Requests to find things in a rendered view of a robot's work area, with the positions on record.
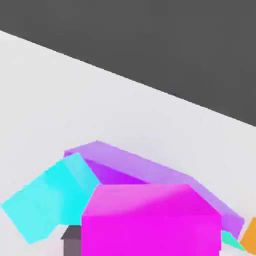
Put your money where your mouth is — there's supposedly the small magenta cube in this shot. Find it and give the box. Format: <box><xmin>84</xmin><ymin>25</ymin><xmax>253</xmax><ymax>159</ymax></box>
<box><xmin>80</xmin><ymin>183</ymin><xmax>223</xmax><ymax>256</ymax></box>

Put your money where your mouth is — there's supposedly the large purple box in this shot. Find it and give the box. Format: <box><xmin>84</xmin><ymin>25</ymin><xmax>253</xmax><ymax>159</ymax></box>
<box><xmin>63</xmin><ymin>140</ymin><xmax>245</xmax><ymax>241</ymax></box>

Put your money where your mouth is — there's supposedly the large cyan box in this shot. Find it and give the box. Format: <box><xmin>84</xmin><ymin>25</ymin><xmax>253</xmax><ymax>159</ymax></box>
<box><xmin>0</xmin><ymin>152</ymin><xmax>102</xmax><ymax>245</ymax></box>

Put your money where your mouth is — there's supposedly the large turquoise box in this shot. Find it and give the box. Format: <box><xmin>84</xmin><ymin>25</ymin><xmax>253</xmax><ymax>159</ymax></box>
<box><xmin>221</xmin><ymin>229</ymin><xmax>247</xmax><ymax>252</ymax></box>

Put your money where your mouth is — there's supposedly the large orange box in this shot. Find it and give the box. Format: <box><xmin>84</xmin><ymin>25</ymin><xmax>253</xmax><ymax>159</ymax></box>
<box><xmin>239</xmin><ymin>216</ymin><xmax>256</xmax><ymax>255</ymax></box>

